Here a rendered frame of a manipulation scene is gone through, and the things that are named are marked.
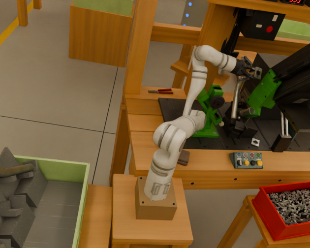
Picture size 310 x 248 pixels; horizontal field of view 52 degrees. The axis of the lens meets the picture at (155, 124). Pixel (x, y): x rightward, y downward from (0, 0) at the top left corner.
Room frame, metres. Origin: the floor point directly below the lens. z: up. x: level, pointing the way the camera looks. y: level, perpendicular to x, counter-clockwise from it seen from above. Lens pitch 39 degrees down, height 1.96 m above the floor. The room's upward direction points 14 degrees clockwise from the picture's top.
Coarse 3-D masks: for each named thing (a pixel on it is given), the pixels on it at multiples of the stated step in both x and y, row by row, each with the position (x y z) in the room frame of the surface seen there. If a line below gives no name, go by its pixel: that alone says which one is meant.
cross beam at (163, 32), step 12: (156, 24) 1.69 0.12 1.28; (168, 24) 1.73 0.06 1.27; (156, 36) 1.67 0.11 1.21; (168, 36) 1.69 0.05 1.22; (180, 36) 1.71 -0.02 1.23; (192, 36) 1.73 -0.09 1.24; (240, 36) 1.82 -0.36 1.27; (240, 48) 1.83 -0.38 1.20; (252, 48) 1.85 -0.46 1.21; (264, 48) 1.88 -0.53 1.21; (276, 48) 1.90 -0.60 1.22; (288, 48) 1.93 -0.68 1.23; (300, 48) 1.95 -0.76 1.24
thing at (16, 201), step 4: (12, 196) 0.65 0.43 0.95; (16, 196) 0.65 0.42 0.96; (20, 196) 0.65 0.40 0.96; (24, 196) 0.65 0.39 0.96; (12, 200) 0.64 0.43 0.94; (16, 200) 0.64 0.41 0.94; (20, 200) 0.64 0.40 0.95; (24, 200) 0.64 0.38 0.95; (12, 204) 0.63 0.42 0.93; (16, 204) 0.63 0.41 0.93; (20, 204) 0.63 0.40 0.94; (24, 204) 0.63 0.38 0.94; (12, 208) 0.62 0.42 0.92; (16, 208) 0.62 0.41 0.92; (20, 208) 0.63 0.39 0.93; (24, 208) 0.63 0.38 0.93
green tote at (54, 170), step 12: (24, 156) 0.83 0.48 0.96; (48, 168) 0.84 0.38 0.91; (60, 168) 0.85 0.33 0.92; (72, 168) 0.86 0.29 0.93; (84, 168) 0.87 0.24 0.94; (60, 180) 0.85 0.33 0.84; (72, 180) 0.86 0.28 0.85; (84, 180) 0.79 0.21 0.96; (84, 192) 0.73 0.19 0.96; (84, 204) 0.78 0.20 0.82
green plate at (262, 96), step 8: (272, 72) 1.47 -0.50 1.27; (264, 80) 1.47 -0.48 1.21; (272, 80) 1.43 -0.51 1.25; (256, 88) 1.48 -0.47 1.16; (264, 88) 1.44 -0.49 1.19; (272, 88) 1.40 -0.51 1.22; (248, 96) 1.48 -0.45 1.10; (256, 96) 1.44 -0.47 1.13; (264, 96) 1.40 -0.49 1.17; (272, 96) 1.40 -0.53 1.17; (248, 104) 1.44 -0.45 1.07; (256, 104) 1.40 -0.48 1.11; (264, 104) 1.40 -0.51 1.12; (272, 104) 1.41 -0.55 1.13
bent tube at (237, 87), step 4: (256, 68) 1.49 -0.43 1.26; (260, 68) 1.50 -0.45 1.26; (248, 72) 1.52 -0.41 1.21; (252, 72) 1.49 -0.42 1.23; (256, 72) 1.51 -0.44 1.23; (260, 72) 1.49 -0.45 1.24; (244, 76) 1.52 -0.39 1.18; (256, 76) 1.46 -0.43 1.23; (260, 76) 1.47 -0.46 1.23; (236, 84) 1.53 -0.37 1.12; (240, 84) 1.52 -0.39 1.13; (236, 88) 1.51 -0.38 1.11; (240, 88) 1.52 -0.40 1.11; (236, 92) 1.50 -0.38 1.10; (236, 96) 1.48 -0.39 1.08; (236, 100) 1.46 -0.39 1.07; (232, 104) 1.45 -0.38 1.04; (236, 104) 1.44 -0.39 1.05; (232, 108) 1.43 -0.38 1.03; (236, 108) 1.43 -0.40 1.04; (232, 112) 1.41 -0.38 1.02; (236, 112) 1.41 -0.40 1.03; (232, 116) 1.39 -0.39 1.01; (236, 116) 1.40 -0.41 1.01
